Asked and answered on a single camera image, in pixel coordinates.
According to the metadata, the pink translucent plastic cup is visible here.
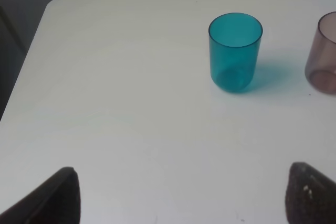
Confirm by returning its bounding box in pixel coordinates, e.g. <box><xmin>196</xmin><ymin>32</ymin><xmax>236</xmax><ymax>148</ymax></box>
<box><xmin>304</xmin><ymin>12</ymin><xmax>335</xmax><ymax>94</ymax></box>

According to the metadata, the teal translucent plastic cup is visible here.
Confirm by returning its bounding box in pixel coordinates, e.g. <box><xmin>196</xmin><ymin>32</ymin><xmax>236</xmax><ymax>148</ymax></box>
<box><xmin>208</xmin><ymin>13</ymin><xmax>263</xmax><ymax>93</ymax></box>

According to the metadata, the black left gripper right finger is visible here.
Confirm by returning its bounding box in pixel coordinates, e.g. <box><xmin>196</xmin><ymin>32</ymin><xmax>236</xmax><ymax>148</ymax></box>
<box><xmin>285</xmin><ymin>162</ymin><xmax>335</xmax><ymax>223</ymax></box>

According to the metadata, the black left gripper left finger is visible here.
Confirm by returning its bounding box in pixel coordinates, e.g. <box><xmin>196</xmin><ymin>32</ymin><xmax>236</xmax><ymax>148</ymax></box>
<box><xmin>1</xmin><ymin>167</ymin><xmax>81</xmax><ymax>223</ymax></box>

